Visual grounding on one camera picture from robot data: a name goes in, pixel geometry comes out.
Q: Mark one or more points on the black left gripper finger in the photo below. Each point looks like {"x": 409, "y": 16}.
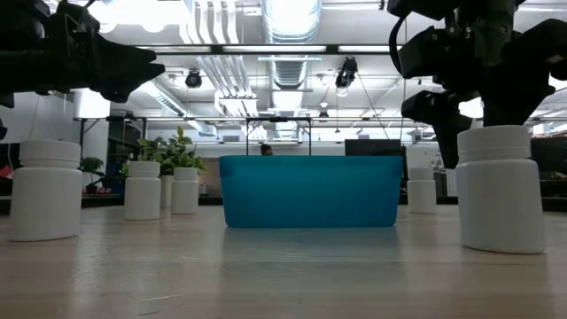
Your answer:
{"x": 124, "y": 86}
{"x": 126, "y": 56}

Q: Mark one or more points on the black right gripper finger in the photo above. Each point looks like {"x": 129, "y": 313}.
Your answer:
{"x": 509, "y": 102}
{"x": 438, "y": 115}

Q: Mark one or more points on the white plastic pill bottle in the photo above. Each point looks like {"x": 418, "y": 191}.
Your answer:
{"x": 421, "y": 195}
{"x": 142, "y": 195}
{"x": 500, "y": 204}
{"x": 185, "y": 195}
{"x": 46, "y": 199}

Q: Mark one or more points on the blue plastic basket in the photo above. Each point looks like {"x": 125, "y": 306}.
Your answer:
{"x": 310, "y": 190}

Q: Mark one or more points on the black computer monitor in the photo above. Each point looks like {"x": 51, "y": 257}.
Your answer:
{"x": 9, "y": 155}
{"x": 374, "y": 147}
{"x": 553, "y": 155}

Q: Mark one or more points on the black round ceiling fixture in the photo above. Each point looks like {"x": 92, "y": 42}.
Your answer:
{"x": 193, "y": 80}

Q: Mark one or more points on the green plant in white pot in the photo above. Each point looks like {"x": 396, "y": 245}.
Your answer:
{"x": 177, "y": 153}

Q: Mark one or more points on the small background potted plant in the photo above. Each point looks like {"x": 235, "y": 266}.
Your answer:
{"x": 91, "y": 166}

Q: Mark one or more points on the black overhead bar with lights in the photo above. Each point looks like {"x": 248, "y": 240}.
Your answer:
{"x": 217, "y": 49}

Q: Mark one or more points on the person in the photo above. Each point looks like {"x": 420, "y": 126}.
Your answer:
{"x": 266, "y": 150}

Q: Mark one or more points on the black hanging overhead camera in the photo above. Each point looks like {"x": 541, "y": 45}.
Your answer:
{"x": 347, "y": 73}

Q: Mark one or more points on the black aluminium table frame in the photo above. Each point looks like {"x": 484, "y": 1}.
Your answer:
{"x": 102, "y": 201}

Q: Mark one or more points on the silver ceiling air duct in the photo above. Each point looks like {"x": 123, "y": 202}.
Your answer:
{"x": 290, "y": 22}

